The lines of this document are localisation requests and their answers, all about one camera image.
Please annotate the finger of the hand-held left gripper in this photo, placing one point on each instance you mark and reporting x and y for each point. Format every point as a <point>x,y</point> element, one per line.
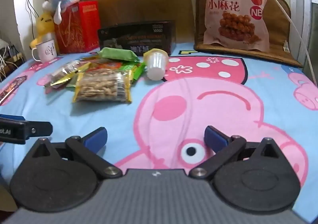
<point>39,129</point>
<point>12,117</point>

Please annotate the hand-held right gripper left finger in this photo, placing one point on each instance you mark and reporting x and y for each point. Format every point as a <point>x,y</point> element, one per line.
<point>95,139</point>

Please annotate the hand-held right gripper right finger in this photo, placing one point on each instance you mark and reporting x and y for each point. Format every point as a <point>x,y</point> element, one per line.
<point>215,139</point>

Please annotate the white jelly cup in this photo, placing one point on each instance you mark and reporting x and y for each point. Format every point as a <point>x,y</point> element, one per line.
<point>156,64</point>

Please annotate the black cardboard box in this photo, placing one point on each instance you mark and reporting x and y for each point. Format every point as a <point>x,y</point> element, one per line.
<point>139,37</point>

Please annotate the dark snack bar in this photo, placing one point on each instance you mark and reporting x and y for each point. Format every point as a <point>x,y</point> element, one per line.
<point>12,89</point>

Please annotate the printed cartoon blanket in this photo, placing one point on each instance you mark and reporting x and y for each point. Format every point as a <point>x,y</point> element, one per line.
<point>248,104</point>

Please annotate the clear peanut packet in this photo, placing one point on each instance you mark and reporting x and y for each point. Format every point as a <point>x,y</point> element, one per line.
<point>101,86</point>

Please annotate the silver gold snack packet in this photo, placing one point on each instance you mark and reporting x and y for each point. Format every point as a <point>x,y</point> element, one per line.
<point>62,74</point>

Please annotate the white enamel mug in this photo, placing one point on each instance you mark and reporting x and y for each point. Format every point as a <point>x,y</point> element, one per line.
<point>47,51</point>

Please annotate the orange red snack packet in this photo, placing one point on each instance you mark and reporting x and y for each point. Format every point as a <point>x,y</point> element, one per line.
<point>104,64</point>

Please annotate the green striped snack packet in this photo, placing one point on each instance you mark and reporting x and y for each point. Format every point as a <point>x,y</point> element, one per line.
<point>134,69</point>

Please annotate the yellow plush toy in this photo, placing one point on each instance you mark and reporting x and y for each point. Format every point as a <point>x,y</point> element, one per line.
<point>46,25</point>

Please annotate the red gift bag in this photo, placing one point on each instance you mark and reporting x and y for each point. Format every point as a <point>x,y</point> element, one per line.
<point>79,27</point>

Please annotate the large pink snack bag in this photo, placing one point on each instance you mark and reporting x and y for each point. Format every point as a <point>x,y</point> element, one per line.
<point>233,15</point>

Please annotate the brown seat cushion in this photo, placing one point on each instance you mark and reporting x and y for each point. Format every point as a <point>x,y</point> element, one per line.
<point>280,30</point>

